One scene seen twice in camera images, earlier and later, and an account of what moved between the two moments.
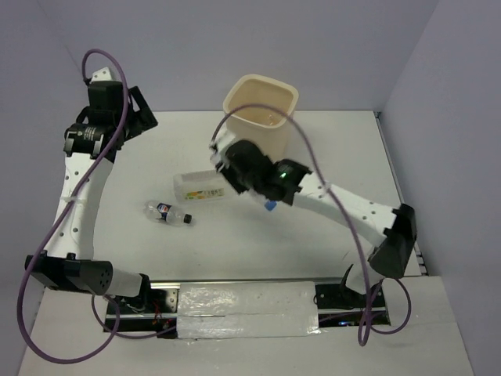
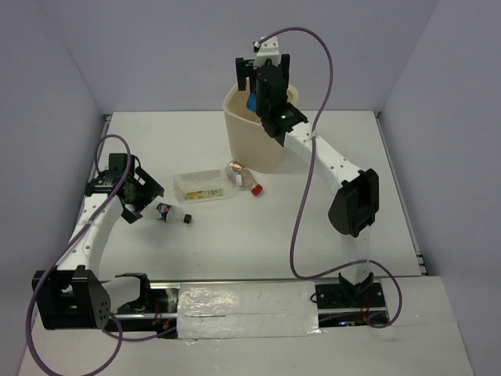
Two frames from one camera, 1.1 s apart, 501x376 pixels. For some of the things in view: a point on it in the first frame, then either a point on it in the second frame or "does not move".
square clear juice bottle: (199, 186) does not move
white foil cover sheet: (250, 309) does not move
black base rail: (156, 312) does not move
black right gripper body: (239, 182) to (261, 109)
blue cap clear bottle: (270, 204) to (251, 103)
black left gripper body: (121, 117) to (139, 193)
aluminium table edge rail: (387, 150) does not move
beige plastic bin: (260, 109) does not move
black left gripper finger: (139, 121) to (152, 188)
